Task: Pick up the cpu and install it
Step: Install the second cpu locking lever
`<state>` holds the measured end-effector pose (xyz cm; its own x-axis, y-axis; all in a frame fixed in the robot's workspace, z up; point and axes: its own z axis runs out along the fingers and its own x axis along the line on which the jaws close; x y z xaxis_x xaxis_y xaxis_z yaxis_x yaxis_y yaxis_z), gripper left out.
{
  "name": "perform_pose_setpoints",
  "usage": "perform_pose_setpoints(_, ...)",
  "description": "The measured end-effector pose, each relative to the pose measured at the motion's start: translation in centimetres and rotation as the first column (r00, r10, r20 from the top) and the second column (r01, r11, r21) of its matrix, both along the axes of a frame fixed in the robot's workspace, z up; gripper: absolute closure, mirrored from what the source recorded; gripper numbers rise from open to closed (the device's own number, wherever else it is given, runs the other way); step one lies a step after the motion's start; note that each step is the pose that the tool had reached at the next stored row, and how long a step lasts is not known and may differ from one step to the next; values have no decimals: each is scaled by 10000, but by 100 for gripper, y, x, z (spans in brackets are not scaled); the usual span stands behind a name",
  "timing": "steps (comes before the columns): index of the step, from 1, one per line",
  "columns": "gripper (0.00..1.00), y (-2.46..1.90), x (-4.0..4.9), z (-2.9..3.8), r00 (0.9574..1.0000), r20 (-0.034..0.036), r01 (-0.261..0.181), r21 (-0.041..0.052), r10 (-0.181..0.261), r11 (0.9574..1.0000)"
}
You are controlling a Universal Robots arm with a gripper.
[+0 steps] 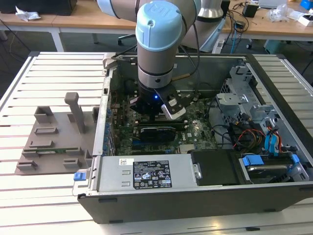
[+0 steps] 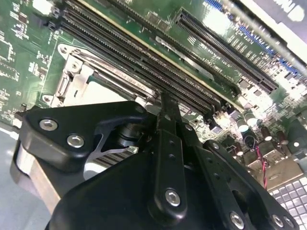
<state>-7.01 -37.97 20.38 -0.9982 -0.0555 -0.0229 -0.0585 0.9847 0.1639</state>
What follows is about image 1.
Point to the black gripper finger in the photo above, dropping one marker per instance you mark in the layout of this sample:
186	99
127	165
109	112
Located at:
135	104

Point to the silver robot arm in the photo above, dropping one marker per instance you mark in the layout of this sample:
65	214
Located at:
156	61

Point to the black RAM slot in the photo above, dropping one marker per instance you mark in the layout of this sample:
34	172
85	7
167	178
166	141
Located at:
144	121

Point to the black cylindrical component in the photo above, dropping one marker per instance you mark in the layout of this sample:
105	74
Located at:
130	86

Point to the black graphics card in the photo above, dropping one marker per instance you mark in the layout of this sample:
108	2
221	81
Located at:
157	134

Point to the green motherboard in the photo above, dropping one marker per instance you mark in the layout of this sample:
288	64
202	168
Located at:
200	127

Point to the silver chipset heatsink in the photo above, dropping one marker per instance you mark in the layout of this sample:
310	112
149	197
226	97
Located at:
187	148

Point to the black office chair base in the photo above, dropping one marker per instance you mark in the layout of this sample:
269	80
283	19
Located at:
127	36

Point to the silver power supply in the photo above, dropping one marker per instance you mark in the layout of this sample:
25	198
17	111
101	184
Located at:
110	171

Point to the grey parts rack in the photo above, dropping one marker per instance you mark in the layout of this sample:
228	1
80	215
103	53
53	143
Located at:
63	142

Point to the silver metal drive cage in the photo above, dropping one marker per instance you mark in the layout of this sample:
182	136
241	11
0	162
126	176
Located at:
231	99

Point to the white remote control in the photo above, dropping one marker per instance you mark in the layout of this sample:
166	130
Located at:
218	47

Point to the blue case latch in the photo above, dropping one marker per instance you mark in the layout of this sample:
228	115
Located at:
78	177

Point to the black plastic shroud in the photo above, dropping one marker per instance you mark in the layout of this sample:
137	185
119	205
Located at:
215	169

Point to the green RAM stick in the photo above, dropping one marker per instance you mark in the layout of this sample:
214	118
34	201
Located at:
51	151

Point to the black PC case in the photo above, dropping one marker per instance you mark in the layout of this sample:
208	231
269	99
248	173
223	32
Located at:
195	205

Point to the hard disk in blue carrier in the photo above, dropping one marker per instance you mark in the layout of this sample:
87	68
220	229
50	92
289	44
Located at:
253	160

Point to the small black adapter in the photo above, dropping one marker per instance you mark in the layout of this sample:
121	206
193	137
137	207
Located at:
240	25

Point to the large black box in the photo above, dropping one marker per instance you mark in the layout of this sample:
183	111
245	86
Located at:
49	6

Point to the small black box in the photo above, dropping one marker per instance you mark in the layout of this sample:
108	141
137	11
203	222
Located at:
250	11

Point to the teal plastic box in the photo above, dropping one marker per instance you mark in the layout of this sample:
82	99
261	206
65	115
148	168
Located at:
276	46

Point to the crumpled white paper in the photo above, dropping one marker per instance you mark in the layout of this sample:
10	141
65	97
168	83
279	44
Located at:
27	15

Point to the white flat device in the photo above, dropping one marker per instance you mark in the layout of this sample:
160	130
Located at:
271	3

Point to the clear plastic bag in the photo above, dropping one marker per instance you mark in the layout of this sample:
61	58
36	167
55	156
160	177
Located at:
278	12

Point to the small white box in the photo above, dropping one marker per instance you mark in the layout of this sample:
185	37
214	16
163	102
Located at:
305	20

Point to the small blue box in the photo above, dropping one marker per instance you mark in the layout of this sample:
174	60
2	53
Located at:
304	3

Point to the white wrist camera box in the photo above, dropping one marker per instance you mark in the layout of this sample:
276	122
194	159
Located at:
174	113

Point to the wooden desk white frame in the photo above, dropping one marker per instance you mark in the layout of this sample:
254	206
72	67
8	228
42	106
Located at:
269	28
73	20

